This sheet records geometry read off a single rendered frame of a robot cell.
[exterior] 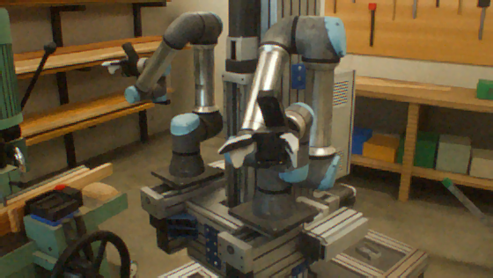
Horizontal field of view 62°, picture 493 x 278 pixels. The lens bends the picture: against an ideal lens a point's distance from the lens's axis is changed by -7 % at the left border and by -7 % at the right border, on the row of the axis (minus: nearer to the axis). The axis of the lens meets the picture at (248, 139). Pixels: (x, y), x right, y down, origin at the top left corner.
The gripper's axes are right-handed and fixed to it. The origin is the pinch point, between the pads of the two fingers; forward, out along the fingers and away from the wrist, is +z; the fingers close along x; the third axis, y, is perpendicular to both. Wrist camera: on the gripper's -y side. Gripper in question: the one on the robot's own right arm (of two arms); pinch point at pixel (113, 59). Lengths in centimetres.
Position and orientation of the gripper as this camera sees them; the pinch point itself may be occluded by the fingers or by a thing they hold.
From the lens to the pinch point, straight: 223.5
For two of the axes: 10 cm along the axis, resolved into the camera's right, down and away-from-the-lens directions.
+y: 0.7, 9.1, 4.1
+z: -8.5, -1.6, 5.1
